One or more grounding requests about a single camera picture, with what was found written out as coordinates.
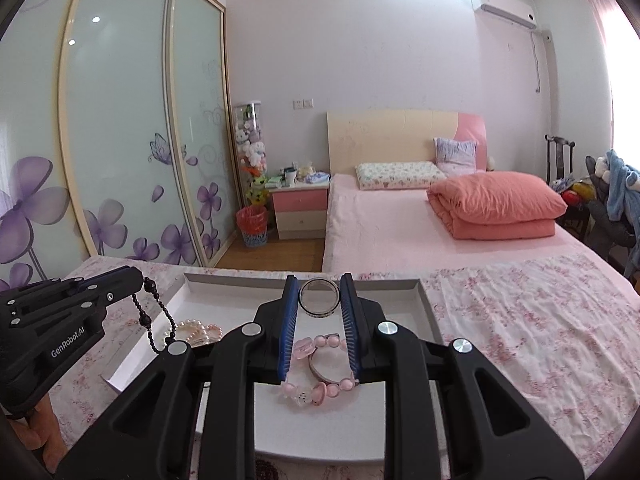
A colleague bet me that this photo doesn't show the black bead necklace with pearl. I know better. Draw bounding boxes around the black bead necklace with pearl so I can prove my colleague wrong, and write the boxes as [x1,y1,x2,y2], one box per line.
[130,276,180,354]

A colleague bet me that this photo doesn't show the grey shallow cardboard tray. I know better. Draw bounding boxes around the grey shallow cardboard tray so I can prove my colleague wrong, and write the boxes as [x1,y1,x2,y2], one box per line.
[101,274,442,463]

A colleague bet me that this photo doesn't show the white pearl bracelet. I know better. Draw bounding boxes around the white pearl bracelet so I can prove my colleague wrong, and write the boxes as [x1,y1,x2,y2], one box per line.
[174,317,224,347]

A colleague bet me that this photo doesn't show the pink chunky bead bracelet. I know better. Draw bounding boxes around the pink chunky bead bracelet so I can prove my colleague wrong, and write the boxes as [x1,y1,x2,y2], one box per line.
[278,331,362,409]

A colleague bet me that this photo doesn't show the silver cuff bangle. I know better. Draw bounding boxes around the silver cuff bangle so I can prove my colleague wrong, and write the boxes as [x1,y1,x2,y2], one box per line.
[307,347,348,384]

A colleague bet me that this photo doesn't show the silver metal ring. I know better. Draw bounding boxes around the silver metal ring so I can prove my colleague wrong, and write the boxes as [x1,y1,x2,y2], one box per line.
[297,278,343,320]

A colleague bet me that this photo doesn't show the person's left hand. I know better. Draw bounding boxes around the person's left hand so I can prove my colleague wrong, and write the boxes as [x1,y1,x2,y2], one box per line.
[9,394,67,474]

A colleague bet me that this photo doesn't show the pink floral bed sheet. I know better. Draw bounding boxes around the pink floral bed sheet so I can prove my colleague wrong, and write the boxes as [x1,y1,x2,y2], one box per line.
[51,255,639,479]

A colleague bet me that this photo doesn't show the sliding wardrobe with purple flowers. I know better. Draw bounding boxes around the sliding wardrobe with purple flowers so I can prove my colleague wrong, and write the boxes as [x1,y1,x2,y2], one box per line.
[1,0,238,288]

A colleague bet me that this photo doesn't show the red lined waste basket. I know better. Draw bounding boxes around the red lined waste basket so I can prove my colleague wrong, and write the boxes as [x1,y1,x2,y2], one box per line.
[235,205,268,248]

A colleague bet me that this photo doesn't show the clear tube of plush toys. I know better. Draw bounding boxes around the clear tube of plush toys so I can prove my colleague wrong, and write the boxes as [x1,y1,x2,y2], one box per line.
[232,101,269,206]

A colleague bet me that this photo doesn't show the pink beige nightstand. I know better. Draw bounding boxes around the pink beige nightstand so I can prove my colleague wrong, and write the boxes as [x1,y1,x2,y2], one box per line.
[271,182,330,240]

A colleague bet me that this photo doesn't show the white mug on nightstand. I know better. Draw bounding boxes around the white mug on nightstand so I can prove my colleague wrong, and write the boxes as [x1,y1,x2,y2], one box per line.
[283,167,297,186]

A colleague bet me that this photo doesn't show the folded salmon pink quilt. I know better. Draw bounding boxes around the folded salmon pink quilt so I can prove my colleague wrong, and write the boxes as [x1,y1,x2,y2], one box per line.
[427,171,567,240]

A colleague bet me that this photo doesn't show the pink mattress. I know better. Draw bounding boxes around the pink mattress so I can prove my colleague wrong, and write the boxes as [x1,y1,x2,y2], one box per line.
[322,174,622,278]

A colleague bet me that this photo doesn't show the blue plush garment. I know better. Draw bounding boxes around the blue plush garment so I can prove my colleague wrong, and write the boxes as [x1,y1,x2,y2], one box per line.
[605,150,640,244]

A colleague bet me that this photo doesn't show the purple patterned pillow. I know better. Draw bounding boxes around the purple patterned pillow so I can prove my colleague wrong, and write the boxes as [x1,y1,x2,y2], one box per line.
[434,138,477,177]

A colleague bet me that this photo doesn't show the floral white pillow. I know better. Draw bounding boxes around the floral white pillow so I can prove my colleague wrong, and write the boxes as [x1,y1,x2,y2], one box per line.
[356,162,447,191]

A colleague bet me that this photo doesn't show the beige and pink headboard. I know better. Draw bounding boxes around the beige and pink headboard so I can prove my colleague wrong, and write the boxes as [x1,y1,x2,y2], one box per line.
[326,110,488,174]

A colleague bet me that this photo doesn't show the dark wooden chair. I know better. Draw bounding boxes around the dark wooden chair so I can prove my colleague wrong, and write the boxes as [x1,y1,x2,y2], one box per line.
[544,134,576,185]

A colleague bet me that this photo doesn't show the pink window curtain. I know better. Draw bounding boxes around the pink window curtain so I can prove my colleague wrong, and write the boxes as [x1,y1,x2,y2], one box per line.
[588,0,636,166]

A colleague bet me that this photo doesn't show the white wall switch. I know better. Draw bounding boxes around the white wall switch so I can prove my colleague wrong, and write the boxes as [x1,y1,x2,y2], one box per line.
[293,99,314,110]

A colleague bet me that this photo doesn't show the white wall air conditioner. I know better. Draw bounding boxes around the white wall air conditioner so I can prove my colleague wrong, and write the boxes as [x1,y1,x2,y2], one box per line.
[471,0,537,30]

